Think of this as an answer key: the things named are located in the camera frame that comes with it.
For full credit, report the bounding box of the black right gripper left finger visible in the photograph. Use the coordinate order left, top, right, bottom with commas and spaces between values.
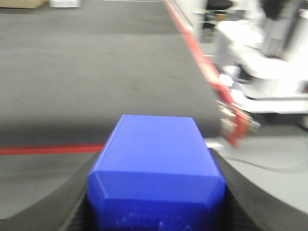
0, 153, 98, 231

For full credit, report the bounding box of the blue plastic bottle-shaped part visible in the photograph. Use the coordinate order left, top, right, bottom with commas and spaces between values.
87, 115, 226, 231

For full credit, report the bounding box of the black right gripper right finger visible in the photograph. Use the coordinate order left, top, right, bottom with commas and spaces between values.
210, 149, 308, 231

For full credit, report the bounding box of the white machine beside conveyor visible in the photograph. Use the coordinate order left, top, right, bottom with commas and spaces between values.
216, 0, 308, 114

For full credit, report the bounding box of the red conveyor side rail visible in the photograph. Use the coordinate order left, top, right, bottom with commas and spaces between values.
164, 0, 249, 147

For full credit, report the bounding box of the large cardboard box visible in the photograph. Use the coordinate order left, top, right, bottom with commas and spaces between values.
0, 0, 49, 9

